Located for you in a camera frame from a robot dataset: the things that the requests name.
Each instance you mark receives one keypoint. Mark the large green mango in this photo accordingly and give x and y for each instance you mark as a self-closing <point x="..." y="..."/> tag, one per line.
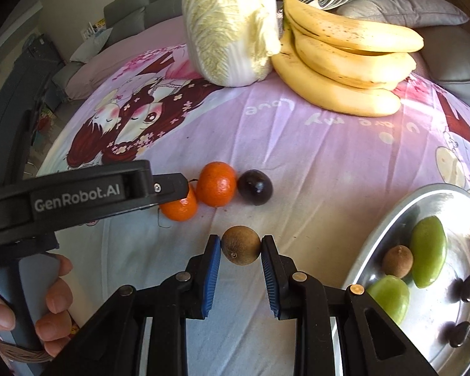
<point x="428" y="244"/>

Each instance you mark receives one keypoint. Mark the yellow banana bottom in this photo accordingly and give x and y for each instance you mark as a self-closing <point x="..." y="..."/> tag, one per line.
<point x="327" y="93"/>

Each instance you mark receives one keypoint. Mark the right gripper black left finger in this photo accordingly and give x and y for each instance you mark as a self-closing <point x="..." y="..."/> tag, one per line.
<point x="150" y="323"/>

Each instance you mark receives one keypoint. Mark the cartoon print bed sheet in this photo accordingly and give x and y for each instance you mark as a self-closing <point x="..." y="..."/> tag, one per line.
<point x="334" y="177"/>

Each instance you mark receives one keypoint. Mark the grey pillow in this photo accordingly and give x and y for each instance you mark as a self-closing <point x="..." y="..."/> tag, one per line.
<point x="410" y="13"/>

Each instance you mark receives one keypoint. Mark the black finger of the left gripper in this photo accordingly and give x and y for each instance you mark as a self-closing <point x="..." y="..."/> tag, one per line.
<point x="170" y="187"/>

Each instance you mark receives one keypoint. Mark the small green mango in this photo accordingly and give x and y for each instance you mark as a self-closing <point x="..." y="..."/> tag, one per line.
<point x="392" y="295"/>

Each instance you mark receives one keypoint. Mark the napa cabbage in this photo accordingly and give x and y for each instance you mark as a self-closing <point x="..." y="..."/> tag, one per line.
<point x="231" y="42"/>

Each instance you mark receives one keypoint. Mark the brown kiwi fruit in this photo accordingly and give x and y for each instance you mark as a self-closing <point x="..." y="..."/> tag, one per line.
<point x="241" y="245"/>
<point x="398" y="261"/>

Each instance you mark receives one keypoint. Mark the yellow banana middle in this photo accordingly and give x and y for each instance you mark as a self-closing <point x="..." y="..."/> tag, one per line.
<point x="362" y="71"/>

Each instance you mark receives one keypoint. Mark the yellow banana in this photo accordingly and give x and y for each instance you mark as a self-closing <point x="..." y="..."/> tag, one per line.
<point x="350" y="33"/>
<point x="327" y="93"/>
<point x="362" y="71"/>

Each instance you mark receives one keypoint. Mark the yellow banana top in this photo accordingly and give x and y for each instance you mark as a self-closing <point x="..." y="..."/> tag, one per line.
<point x="350" y="33"/>

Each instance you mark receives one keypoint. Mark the orange mandarin with stem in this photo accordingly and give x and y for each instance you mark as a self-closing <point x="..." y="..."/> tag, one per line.
<point x="183" y="209"/>

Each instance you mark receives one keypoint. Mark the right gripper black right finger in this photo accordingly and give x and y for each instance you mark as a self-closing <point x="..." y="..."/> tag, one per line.
<point x="336" y="329"/>

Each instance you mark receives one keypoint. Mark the silver metal plate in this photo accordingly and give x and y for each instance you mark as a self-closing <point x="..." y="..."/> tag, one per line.
<point x="432" y="311"/>

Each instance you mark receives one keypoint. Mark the grey sofa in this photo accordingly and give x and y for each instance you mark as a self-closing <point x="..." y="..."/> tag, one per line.
<point x="445" y="59"/>

